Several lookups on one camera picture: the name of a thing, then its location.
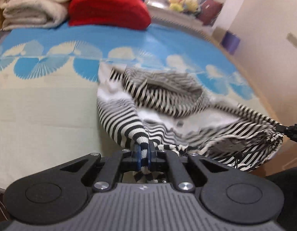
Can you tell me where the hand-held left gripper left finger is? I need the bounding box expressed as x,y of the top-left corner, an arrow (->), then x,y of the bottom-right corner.
59,144 -> 141,193

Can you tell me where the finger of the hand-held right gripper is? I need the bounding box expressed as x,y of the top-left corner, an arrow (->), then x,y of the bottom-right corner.
275,123 -> 297,145

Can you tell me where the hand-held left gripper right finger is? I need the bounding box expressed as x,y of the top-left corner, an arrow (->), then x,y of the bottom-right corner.
147,141 -> 235,193

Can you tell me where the striped and white baby romper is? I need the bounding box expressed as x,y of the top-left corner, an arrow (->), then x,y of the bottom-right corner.
97,64 -> 285,184

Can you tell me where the purple box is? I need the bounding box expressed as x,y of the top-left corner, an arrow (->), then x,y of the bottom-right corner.
222,32 -> 240,54

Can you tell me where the blue and cream bed mat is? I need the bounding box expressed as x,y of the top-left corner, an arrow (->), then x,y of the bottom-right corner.
0,23 -> 284,191

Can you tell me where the tan cardboard box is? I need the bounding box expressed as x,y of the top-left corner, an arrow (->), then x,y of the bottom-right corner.
212,26 -> 226,44

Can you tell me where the white window sill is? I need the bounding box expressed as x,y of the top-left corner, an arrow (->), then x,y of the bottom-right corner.
147,1 -> 211,29

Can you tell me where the red folded blanket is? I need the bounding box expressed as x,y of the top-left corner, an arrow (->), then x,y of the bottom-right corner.
68,0 -> 152,30

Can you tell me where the yellow and pink plush toy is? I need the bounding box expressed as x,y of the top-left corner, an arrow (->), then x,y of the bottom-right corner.
184,0 -> 201,15

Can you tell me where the wooden bed frame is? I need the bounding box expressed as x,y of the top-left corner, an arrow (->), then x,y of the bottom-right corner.
0,0 -> 297,176

